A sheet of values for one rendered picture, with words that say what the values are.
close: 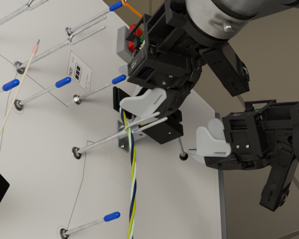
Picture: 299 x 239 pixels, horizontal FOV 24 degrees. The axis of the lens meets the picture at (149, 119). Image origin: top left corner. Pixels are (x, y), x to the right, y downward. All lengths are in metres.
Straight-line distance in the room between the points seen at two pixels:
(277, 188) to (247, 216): 1.24
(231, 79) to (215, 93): 1.65
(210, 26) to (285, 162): 0.28
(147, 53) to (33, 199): 0.22
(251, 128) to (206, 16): 0.24
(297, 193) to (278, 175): 1.32
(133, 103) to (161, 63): 0.09
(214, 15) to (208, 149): 0.31
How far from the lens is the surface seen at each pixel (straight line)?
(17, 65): 0.89
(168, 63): 0.83
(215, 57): 0.84
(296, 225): 2.25
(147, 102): 0.90
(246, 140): 0.98
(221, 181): 1.27
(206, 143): 1.03
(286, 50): 2.72
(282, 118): 0.98
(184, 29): 0.80
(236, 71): 0.87
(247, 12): 0.77
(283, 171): 0.99
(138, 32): 1.13
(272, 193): 1.01
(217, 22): 0.78
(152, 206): 1.03
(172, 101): 0.87
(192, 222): 1.12
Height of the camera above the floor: 1.92
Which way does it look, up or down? 52 degrees down
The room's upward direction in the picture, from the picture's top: straight up
